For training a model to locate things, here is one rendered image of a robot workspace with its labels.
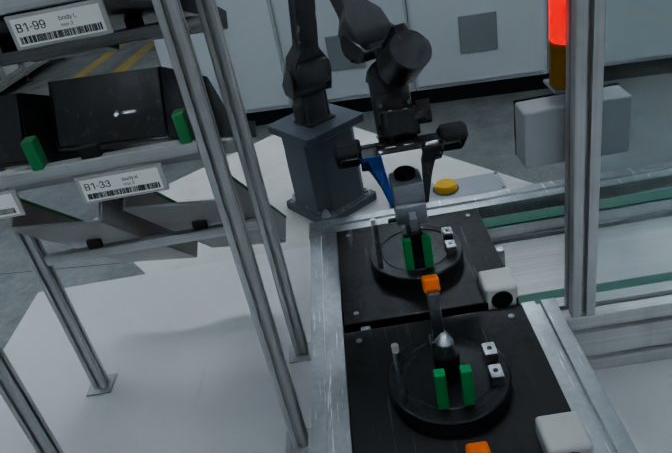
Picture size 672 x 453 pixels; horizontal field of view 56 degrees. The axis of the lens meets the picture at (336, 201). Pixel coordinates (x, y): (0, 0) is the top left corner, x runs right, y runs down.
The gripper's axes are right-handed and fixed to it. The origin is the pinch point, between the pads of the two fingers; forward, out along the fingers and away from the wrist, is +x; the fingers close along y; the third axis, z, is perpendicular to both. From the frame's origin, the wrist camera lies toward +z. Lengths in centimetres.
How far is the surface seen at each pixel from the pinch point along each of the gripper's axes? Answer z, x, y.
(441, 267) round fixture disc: -4.2, 12.4, 3.0
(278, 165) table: -66, -24, -26
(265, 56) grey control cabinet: -277, -153, -53
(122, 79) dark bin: 27.1, -9.6, -28.6
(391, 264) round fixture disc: -6.3, 10.7, -3.9
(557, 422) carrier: 17.7, 31.3, 9.5
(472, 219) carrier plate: -16.1, 4.7, 10.6
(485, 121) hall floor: -267, -85, 70
